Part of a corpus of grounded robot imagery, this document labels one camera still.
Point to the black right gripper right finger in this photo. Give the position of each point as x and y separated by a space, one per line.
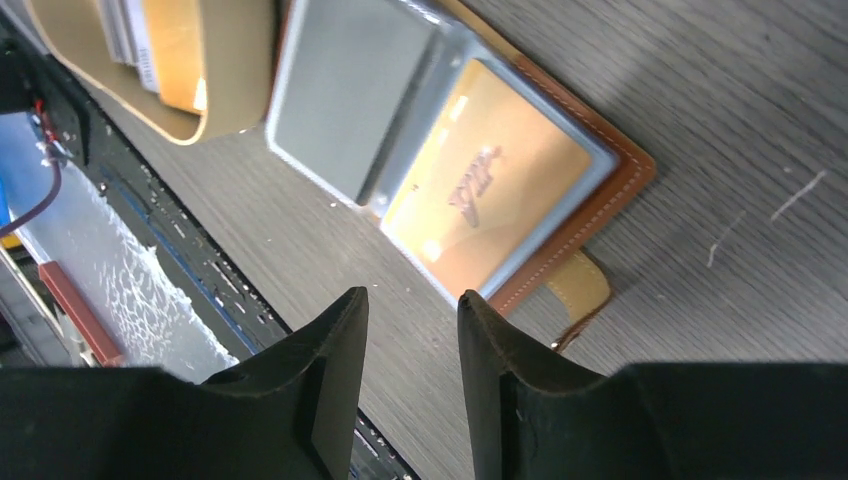
533 414

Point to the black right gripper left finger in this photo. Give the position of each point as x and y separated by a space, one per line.
288 412

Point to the brown leather card holder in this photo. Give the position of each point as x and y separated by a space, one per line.
358 87

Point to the beige oval card tray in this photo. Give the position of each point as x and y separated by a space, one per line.
239 45

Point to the gold numbered credit card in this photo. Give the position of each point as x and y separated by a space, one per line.
176 35

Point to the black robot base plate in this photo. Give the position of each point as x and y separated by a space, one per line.
137 276

